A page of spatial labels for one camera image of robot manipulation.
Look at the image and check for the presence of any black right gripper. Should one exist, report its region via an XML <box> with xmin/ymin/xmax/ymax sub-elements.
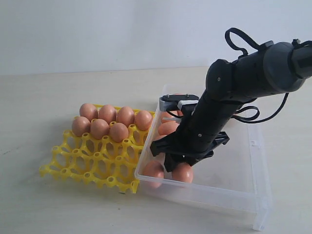
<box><xmin>150</xmin><ymin>92</ymin><xmax>241</xmax><ymax>172</ymax></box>

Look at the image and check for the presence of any brown egg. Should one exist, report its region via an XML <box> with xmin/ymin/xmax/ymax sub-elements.
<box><xmin>153</xmin><ymin>135</ymin><xmax>167</xmax><ymax>141</ymax></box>
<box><xmin>135</xmin><ymin>110</ymin><xmax>153</xmax><ymax>131</ymax></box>
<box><xmin>98</xmin><ymin>104</ymin><xmax>117</xmax><ymax>124</ymax></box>
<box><xmin>172</xmin><ymin>162</ymin><xmax>194</xmax><ymax>183</ymax></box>
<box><xmin>158</xmin><ymin>121</ymin><xmax>179</xmax><ymax>135</ymax></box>
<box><xmin>109</xmin><ymin>123</ymin><xmax>129</xmax><ymax>143</ymax></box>
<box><xmin>116</xmin><ymin>106</ymin><xmax>135</xmax><ymax>127</ymax></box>
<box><xmin>90</xmin><ymin>119</ymin><xmax>110</xmax><ymax>139</ymax></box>
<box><xmin>160</xmin><ymin>112</ymin><xmax>175</xmax><ymax>123</ymax></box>
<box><xmin>79</xmin><ymin>103</ymin><xmax>98</xmax><ymax>121</ymax></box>
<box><xmin>142</xmin><ymin>160</ymin><xmax>164</xmax><ymax>189</ymax></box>
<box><xmin>72</xmin><ymin>117</ymin><xmax>91</xmax><ymax>137</ymax></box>

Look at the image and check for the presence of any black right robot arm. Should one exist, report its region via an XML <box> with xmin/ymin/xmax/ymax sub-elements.
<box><xmin>150</xmin><ymin>41</ymin><xmax>312</xmax><ymax>172</ymax></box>

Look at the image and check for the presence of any clear plastic bin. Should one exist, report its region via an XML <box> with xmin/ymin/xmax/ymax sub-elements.
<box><xmin>134</xmin><ymin>83</ymin><xmax>273</xmax><ymax>231</ymax></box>

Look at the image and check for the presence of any yellow plastic egg tray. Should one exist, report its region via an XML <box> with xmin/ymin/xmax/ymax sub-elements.
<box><xmin>39</xmin><ymin>123</ymin><xmax>149</xmax><ymax>193</ymax></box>

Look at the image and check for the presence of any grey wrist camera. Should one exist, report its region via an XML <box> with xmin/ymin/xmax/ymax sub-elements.
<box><xmin>159</xmin><ymin>94</ymin><xmax>199</xmax><ymax>112</ymax></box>

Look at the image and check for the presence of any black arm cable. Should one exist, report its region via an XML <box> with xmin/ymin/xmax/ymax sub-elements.
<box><xmin>224</xmin><ymin>27</ymin><xmax>312</xmax><ymax>124</ymax></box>

